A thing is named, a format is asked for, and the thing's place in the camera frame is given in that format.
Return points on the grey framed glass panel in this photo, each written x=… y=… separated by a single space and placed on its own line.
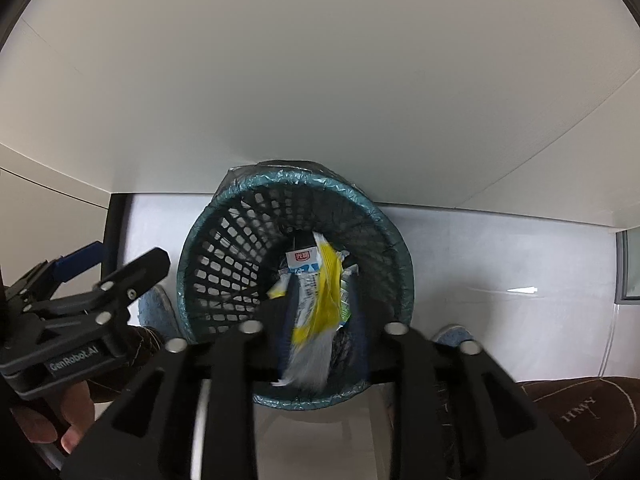
x=629 y=270

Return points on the blue slipper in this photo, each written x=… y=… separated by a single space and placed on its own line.
x=157 y=307
x=452 y=335

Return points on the white blue milk carton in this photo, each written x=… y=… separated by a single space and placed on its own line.
x=302 y=260

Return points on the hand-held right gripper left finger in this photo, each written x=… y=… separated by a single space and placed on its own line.
x=235 y=360

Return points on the black metal post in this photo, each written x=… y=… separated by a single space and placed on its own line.
x=114 y=235

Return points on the teal plastic mesh wastebasket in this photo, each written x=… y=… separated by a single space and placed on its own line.
x=235 y=240

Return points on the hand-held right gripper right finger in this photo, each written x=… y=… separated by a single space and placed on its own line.
x=425 y=370

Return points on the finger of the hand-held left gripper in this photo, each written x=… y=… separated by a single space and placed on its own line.
x=145 y=272
x=75 y=262

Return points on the yellow white snack wrapper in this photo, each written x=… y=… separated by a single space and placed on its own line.
x=320 y=310

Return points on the person's left hand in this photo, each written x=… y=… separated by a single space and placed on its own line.
x=70 y=410

